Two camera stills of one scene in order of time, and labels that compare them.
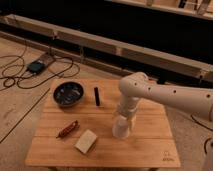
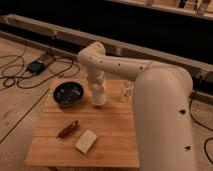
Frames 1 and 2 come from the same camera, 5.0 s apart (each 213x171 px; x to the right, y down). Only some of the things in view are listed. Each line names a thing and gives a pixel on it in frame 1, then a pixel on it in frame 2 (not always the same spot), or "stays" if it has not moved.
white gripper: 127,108 -> 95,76
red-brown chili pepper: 65,131 stays
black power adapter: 36,66 stays
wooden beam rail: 117,57 stays
